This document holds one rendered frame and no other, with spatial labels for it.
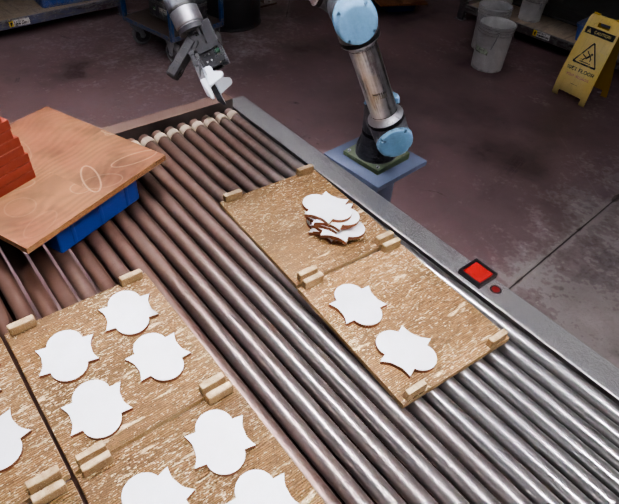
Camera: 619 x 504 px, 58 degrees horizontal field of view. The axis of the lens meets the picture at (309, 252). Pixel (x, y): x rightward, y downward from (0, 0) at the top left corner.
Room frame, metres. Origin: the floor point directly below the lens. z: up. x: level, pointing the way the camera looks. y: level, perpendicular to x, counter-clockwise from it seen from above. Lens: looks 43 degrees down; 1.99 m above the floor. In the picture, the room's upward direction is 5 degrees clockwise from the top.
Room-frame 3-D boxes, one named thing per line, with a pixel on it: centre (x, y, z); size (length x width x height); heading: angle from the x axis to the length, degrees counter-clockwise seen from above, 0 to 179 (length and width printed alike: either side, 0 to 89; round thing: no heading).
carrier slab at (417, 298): (0.95, -0.24, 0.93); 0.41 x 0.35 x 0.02; 38
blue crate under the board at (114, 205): (1.27, 0.72, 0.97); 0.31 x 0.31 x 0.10; 63
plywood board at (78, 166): (1.30, 0.79, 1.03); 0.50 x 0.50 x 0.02; 63
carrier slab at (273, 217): (1.28, 0.02, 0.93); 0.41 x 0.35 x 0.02; 39
